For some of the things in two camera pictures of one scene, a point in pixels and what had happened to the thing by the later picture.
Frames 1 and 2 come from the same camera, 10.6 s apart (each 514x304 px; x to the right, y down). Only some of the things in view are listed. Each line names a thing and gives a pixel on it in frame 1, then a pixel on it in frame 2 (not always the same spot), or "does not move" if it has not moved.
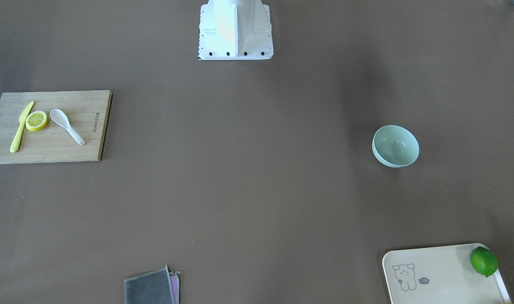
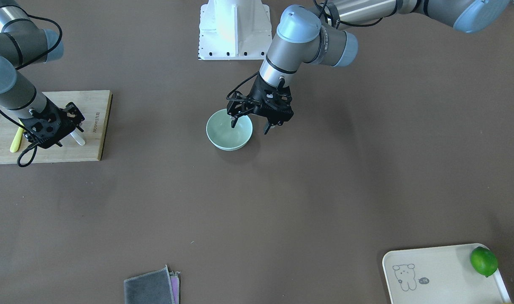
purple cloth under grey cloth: [175, 283] does not move
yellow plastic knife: [26, 111] does not move
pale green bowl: [395, 146] -> [219, 130]
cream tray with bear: [439, 275] does not move
